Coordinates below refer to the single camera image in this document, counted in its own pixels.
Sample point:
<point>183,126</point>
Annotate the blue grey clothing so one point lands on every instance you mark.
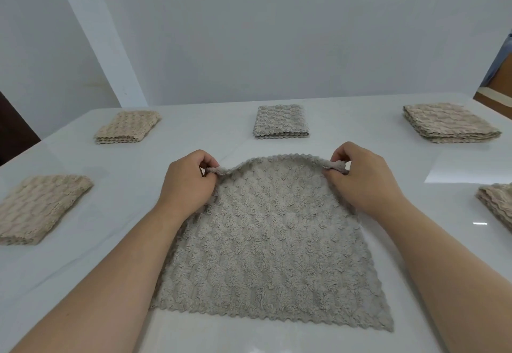
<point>498,62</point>

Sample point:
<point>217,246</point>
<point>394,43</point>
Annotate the dark brown door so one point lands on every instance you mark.
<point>16,132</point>

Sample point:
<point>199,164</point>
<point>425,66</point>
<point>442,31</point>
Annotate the person's left hand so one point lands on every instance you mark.
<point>184,184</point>

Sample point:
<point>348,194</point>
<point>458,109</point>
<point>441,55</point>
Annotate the beige waffle towel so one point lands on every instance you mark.
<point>128,126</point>
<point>448,122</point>
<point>40,204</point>
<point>498,202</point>

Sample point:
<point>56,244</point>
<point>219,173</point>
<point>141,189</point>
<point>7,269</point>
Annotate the white marble table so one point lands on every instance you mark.
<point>120,172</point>

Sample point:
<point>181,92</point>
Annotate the grey waffle towel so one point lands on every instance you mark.
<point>272,252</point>
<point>280,120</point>

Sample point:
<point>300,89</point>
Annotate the person's right forearm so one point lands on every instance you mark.
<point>452,276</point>

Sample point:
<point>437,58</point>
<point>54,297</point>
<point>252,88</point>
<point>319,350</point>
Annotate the brown sofa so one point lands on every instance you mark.
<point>500,92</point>

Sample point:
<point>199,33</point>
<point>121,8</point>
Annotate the person's right hand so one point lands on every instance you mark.
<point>368,180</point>

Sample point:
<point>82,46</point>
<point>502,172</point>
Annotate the person's left forearm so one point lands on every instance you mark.
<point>104,284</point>

